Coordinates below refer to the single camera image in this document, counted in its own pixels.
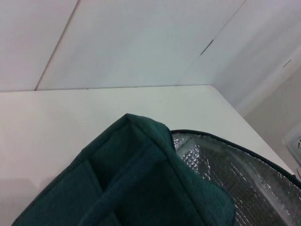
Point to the dark teal insulated lunch bag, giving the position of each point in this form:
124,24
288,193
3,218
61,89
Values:
141,183

